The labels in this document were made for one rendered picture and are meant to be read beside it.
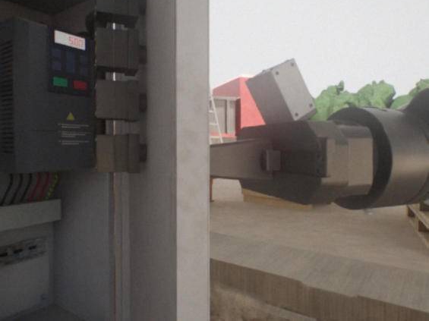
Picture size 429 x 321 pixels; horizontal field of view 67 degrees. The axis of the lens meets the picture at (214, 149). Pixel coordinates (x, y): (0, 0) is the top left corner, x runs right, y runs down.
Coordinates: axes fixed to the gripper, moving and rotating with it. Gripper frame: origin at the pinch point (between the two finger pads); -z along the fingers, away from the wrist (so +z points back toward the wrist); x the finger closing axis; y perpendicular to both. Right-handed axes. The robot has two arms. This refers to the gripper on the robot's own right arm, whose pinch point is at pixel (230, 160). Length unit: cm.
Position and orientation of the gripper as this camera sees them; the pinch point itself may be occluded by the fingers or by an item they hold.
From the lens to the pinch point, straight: 23.6
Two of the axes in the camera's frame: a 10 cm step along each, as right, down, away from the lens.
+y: 0.0, 10.0, 0.1
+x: 3.7, 0.1, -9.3
